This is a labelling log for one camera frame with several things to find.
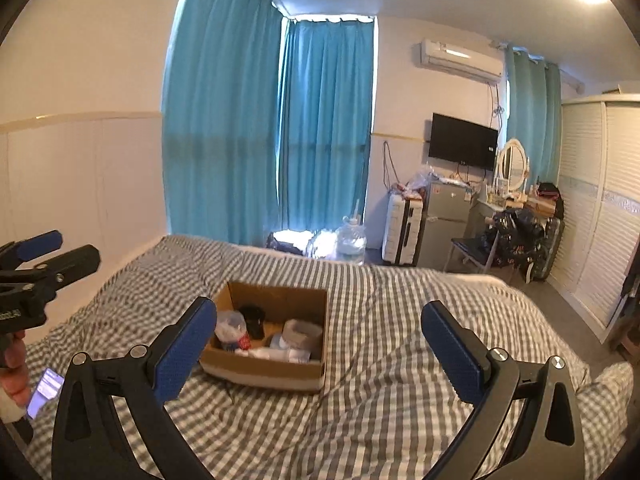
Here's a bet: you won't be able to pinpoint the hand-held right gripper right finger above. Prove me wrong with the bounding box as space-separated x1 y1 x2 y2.
420 301 586 480

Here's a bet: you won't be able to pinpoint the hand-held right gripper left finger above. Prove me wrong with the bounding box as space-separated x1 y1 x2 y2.
50 296 218 480

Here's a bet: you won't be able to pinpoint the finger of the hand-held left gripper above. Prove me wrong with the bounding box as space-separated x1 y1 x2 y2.
0 230 64 263
0 244 102 293

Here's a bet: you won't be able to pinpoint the clear jar red blue label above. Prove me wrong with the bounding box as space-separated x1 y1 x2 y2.
215 310 249 352

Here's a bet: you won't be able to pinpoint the black round container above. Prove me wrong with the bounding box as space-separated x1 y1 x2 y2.
237 304 268 339

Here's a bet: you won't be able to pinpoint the brown cardboard box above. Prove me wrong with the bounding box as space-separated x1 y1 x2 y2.
199 281 329 393

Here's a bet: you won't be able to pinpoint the blue white tube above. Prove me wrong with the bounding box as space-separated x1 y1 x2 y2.
272 335 311 363

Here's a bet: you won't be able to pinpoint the person's left hand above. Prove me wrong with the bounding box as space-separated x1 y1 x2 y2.
0 330 31 408

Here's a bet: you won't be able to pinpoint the grey checkered blanket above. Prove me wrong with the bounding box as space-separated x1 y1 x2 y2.
22 234 636 480

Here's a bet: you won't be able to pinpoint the smartphone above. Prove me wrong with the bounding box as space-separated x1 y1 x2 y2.
27 367 63 418

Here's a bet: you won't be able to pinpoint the dark chair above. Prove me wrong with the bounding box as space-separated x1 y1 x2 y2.
445 237 496 276

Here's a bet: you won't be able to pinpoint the silver small fridge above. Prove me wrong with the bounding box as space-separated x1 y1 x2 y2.
416 180 473 268

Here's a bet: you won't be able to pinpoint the white suitcase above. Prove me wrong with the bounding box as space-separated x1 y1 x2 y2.
382 195 426 266

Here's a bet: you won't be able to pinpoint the dark suitcase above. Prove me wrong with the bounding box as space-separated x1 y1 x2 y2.
527 217 566 283

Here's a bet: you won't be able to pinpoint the clear water jug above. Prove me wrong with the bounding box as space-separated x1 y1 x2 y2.
334 215 368 266

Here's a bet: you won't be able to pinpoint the white dressing table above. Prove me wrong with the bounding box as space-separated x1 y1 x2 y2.
475 195 526 221

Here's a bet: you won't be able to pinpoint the plastic bags on fridge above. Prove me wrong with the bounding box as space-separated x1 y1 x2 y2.
405 167 441 198

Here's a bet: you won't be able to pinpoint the white oval mirror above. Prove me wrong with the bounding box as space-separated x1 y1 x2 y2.
495 138 529 196

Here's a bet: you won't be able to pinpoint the white louvered wardrobe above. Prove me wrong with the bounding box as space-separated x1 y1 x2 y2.
547 94 640 343

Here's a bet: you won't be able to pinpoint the wide teal curtain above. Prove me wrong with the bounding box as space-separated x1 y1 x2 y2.
161 0 288 246

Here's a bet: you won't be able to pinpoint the teal curtain beside wardrobe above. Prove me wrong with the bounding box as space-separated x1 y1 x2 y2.
505 47 563 191

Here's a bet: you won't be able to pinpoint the narrow teal window curtain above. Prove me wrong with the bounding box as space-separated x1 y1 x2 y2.
277 17 376 243

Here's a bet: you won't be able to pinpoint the white air conditioner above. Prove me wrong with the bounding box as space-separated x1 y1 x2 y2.
420 38 505 85

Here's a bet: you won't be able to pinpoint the black wall television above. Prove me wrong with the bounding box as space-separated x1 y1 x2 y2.
428 113 500 171

